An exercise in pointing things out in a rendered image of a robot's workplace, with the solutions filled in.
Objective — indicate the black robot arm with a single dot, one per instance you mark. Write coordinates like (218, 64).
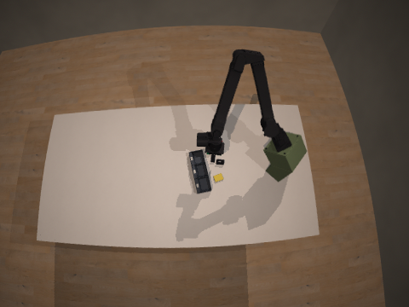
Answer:
(270, 127)

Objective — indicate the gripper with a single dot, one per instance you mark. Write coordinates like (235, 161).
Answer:
(216, 151)

